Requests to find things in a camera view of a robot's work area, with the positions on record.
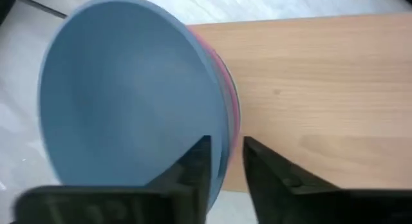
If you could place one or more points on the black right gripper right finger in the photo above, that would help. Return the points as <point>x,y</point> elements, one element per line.
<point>289,201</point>

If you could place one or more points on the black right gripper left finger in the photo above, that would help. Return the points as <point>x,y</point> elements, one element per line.
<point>180,198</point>

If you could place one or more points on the pink bowl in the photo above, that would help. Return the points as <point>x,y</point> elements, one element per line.
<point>236,121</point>

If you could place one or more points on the slate blue bowl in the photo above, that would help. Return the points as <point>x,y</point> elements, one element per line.
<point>128,95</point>

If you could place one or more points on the light wooden shelf board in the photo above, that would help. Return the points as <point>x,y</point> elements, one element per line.
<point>322,89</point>

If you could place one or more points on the black metal shelf frame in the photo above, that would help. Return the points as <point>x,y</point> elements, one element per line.
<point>38,5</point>

